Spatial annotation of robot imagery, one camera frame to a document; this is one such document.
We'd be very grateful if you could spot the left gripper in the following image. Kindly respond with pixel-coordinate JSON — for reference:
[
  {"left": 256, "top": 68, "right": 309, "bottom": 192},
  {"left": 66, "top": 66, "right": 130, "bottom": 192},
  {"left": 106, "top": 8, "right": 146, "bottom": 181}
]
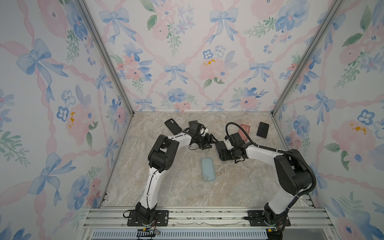
[{"left": 195, "top": 133, "right": 219, "bottom": 151}]

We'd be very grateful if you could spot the light blue phone case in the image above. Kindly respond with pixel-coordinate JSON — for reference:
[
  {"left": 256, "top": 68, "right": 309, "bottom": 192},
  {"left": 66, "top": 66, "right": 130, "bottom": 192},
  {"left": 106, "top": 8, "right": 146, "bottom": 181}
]
[{"left": 201, "top": 158, "right": 216, "bottom": 182}]

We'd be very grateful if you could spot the blue phone black screen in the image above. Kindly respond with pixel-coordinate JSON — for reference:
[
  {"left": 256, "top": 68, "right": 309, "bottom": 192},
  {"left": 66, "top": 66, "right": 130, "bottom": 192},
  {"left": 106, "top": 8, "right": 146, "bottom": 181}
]
[{"left": 215, "top": 141, "right": 227, "bottom": 158}]

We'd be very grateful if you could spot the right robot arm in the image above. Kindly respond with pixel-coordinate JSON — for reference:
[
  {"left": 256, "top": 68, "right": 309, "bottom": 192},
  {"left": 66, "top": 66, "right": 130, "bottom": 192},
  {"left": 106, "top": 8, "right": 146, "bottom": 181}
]
[{"left": 216, "top": 143, "right": 317, "bottom": 227}]

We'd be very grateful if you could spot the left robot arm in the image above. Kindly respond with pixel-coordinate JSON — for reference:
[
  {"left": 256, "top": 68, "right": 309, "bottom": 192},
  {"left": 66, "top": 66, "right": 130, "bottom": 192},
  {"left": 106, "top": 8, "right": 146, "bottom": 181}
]
[{"left": 135, "top": 133, "right": 218, "bottom": 224}]

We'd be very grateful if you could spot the phone with pink edge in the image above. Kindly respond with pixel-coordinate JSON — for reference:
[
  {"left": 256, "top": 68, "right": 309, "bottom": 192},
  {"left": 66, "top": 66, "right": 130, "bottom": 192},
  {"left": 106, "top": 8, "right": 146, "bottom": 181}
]
[{"left": 189, "top": 121, "right": 196, "bottom": 128}]

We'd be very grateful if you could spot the pink phone case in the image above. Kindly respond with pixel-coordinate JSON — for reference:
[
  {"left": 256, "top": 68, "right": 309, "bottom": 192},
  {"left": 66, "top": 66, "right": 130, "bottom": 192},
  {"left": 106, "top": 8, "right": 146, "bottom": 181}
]
[{"left": 238, "top": 124, "right": 250, "bottom": 143}]

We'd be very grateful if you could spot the black phone far right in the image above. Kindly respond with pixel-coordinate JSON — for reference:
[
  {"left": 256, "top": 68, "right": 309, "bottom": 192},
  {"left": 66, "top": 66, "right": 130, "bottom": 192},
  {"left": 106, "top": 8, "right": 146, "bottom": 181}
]
[{"left": 257, "top": 122, "right": 270, "bottom": 139}]

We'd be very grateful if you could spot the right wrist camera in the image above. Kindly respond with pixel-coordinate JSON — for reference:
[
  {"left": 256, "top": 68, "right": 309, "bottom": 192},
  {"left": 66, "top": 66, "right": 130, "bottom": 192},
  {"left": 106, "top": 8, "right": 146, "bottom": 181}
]
[{"left": 225, "top": 133, "right": 246, "bottom": 150}]

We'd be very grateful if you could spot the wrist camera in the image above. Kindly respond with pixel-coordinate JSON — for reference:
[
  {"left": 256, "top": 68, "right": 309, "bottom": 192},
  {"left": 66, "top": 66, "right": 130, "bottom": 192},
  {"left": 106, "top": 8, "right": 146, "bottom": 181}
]
[
  {"left": 188, "top": 121, "right": 208, "bottom": 136},
  {"left": 225, "top": 133, "right": 246, "bottom": 150}
]

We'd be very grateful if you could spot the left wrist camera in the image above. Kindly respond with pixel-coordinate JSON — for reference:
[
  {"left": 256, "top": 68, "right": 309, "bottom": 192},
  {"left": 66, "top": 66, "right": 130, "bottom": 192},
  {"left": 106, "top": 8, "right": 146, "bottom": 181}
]
[{"left": 188, "top": 121, "right": 208, "bottom": 136}]

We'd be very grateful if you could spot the black phone case with camera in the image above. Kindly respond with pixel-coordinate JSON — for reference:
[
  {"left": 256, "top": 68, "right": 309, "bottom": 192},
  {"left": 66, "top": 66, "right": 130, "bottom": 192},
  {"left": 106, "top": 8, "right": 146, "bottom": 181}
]
[{"left": 165, "top": 119, "right": 183, "bottom": 135}]

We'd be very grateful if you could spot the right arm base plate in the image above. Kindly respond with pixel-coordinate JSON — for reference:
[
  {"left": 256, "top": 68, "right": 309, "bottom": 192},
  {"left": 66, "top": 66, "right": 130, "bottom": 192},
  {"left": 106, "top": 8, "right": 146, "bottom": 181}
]
[{"left": 244, "top": 210, "right": 291, "bottom": 228}]

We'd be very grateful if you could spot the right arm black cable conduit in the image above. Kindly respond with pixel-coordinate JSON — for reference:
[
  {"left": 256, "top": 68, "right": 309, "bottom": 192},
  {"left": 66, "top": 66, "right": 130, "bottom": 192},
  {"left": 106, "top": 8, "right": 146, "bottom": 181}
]
[{"left": 225, "top": 122, "right": 318, "bottom": 197}]

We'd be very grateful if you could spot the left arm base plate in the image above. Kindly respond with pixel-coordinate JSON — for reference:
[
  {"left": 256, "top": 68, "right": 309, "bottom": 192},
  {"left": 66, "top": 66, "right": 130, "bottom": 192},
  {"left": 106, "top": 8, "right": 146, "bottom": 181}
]
[{"left": 123, "top": 210, "right": 169, "bottom": 227}]

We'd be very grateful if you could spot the aluminium rail frame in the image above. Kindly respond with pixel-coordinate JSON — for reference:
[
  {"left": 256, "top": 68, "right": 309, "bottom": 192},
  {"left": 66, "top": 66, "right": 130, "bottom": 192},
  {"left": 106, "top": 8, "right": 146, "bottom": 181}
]
[{"left": 78, "top": 195, "right": 340, "bottom": 240}]

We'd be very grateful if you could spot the right corner aluminium post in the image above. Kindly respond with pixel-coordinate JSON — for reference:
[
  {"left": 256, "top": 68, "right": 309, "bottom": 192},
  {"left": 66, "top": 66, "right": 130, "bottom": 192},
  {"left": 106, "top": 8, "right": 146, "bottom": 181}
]
[{"left": 271, "top": 0, "right": 345, "bottom": 117}]

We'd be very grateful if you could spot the corner aluminium post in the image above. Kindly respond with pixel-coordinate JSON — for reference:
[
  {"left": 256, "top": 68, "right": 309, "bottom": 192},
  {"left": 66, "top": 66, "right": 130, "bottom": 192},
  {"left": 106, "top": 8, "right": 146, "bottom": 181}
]
[
  {"left": 271, "top": 0, "right": 345, "bottom": 117},
  {"left": 74, "top": 0, "right": 134, "bottom": 117}
]

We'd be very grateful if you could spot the left corner aluminium post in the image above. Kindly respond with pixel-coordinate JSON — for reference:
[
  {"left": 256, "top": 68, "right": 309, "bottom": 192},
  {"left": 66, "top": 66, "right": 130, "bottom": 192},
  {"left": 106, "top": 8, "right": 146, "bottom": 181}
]
[{"left": 74, "top": 0, "right": 134, "bottom": 117}]

